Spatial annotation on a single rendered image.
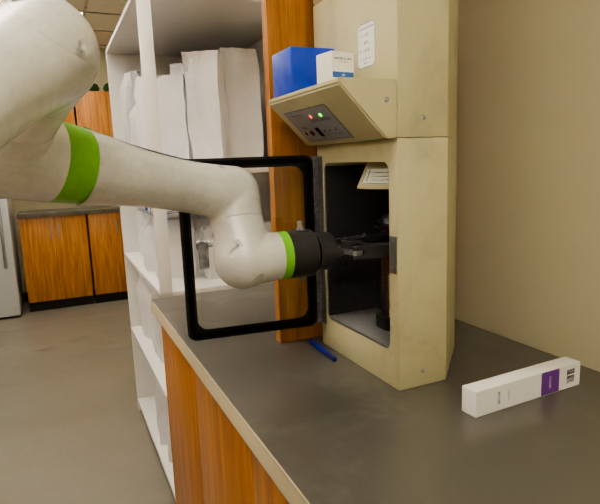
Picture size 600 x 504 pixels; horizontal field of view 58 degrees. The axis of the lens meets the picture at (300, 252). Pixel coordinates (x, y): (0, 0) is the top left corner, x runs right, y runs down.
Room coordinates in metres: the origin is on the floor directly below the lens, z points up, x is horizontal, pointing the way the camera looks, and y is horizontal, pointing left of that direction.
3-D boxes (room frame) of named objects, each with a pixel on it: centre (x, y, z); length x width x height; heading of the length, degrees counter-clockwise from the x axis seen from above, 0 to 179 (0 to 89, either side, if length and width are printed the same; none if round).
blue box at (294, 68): (1.17, -0.02, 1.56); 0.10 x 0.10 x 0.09; 24
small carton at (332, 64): (1.05, -0.08, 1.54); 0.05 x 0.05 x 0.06; 31
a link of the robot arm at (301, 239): (1.04, 0.00, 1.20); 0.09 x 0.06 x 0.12; 24
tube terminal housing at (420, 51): (1.16, -0.23, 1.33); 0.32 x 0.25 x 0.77; 24
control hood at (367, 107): (1.09, -0.06, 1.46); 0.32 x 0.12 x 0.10; 24
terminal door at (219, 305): (1.20, 0.11, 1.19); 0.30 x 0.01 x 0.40; 107
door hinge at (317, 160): (1.24, -0.05, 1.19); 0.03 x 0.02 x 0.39; 24
